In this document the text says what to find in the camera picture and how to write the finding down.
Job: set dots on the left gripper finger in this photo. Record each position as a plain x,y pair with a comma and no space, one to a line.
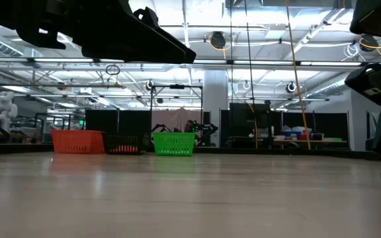
164,49
151,62

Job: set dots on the black background robot arm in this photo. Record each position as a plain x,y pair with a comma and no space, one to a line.
207,129

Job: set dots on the grey tarp cloth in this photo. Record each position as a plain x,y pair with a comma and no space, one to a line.
374,127

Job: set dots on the long ceiling light strip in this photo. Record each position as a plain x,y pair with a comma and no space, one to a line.
61,60

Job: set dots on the pink cloth curtain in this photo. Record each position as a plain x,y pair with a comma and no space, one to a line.
174,117

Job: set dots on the black partition panel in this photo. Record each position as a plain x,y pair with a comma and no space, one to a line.
329,124
117,122
243,119

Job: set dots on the person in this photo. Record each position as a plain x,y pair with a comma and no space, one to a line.
188,126

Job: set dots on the wooden background table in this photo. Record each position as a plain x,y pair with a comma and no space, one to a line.
309,141

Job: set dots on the black plastic basket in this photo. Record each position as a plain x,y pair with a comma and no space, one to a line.
122,140

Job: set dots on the green plastic basket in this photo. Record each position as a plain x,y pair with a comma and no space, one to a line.
174,143

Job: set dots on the orange plastic basket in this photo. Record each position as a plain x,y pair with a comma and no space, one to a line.
78,142

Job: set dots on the black metal rig frame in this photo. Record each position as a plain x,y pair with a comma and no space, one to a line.
176,86

